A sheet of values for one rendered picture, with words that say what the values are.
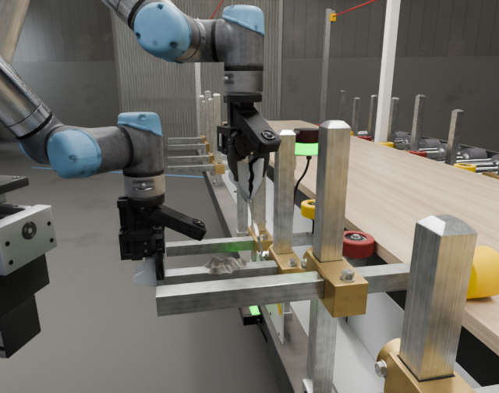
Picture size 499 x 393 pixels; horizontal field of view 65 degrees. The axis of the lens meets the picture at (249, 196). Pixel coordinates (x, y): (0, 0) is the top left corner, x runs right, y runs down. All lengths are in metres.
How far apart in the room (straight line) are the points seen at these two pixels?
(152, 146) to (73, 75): 7.98
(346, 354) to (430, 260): 0.67
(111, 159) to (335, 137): 0.35
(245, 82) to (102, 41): 7.62
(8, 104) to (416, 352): 0.66
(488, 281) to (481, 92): 6.67
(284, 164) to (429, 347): 0.50
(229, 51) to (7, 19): 0.45
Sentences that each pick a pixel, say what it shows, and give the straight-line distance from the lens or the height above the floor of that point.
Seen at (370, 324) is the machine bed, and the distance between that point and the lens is 1.00.
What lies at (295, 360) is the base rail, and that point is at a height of 0.70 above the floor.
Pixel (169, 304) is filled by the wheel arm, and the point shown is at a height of 0.95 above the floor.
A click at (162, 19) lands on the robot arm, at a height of 1.32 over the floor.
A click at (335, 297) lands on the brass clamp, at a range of 0.56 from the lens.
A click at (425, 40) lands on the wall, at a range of 7.14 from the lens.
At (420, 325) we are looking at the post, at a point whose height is 1.02.
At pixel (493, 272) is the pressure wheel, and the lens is 0.70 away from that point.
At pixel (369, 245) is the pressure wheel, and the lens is 0.87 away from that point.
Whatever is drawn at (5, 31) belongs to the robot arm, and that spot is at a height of 1.33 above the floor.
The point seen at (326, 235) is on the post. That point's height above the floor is 1.01.
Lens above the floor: 1.23
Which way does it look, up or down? 16 degrees down
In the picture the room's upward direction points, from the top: straight up
